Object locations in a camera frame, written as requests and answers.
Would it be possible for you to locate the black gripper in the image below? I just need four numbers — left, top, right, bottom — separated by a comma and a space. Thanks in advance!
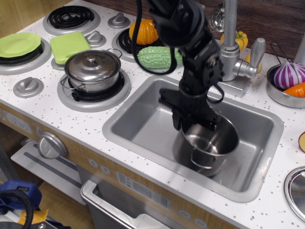
159, 88, 220, 131

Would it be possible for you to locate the stainless steel pot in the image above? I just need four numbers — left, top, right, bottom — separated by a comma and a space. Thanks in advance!
173, 108, 239, 177

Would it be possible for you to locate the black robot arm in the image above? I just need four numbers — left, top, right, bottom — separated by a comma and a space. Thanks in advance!
146, 0, 224, 131

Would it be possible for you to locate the grey toy sink basin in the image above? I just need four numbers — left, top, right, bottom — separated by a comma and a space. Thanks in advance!
102, 76, 284, 202

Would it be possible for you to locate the lidded steel pot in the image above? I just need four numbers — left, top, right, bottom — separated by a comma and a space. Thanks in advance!
60, 48, 122, 93

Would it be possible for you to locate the silver toy faucet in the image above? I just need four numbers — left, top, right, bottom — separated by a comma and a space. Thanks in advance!
220, 0, 266, 97

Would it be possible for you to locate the green toy bitter gourd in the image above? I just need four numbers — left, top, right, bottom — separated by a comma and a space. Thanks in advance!
136, 46, 172, 70

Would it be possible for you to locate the yellow toy pepper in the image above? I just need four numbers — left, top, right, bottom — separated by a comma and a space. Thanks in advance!
220, 31, 262, 73

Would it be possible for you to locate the orange toy pumpkin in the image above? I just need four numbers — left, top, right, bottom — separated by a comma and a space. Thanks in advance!
136, 19, 159, 45

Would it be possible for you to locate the front coil burner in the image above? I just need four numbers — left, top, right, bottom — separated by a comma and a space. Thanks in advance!
57, 70, 131, 113

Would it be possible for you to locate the coil burner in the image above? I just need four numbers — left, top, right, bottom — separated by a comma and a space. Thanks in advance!
57, 70, 131, 113
112, 29, 164, 63
0, 38, 51, 75
43, 5, 101, 36

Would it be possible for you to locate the purple toy onion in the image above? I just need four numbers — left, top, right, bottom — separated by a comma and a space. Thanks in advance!
273, 62, 305, 89

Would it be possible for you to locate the back right coil burner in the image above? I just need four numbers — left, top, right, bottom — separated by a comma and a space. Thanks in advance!
112, 29, 164, 63

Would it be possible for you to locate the purple toy slice right edge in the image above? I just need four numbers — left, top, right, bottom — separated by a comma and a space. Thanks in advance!
298, 132, 305, 152

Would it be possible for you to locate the orange toy vegetable piece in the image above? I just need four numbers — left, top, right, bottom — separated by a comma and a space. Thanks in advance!
284, 83, 305, 98

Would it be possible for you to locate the steel bowl at right edge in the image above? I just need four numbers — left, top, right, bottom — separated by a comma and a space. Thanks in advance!
284, 166, 305, 221

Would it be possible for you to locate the grey stove knob back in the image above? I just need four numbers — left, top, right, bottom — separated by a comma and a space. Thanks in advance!
108, 12, 131, 29

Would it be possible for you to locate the grey stove knob middle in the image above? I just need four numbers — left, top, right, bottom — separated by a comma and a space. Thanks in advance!
85, 31, 106, 48

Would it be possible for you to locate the silver oven dial knob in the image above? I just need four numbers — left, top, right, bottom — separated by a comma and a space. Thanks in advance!
38, 131, 68, 159

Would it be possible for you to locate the square green plate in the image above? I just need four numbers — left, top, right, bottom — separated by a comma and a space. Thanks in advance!
50, 32, 90, 65

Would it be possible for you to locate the back left coil burner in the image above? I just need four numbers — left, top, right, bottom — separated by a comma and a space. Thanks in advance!
43, 5, 101, 36

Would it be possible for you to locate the grey stove knob front-left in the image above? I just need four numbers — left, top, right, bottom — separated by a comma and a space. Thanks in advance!
13, 77, 44, 98

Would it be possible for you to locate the round green plate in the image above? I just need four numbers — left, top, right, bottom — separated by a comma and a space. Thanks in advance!
0, 32, 41, 58

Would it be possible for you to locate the blue clamp tool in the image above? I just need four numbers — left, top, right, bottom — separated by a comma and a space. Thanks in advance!
0, 179, 42, 210

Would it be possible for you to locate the steel saucepan with handle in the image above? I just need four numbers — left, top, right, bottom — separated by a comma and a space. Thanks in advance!
266, 43, 305, 108

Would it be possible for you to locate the grey oven door handle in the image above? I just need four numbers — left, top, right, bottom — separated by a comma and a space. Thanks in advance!
80, 179, 153, 229

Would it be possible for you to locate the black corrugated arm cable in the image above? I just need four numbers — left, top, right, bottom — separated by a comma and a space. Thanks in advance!
132, 0, 178, 76

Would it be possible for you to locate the black braided floor cable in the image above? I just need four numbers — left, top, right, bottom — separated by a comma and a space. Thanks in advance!
0, 189, 34, 226

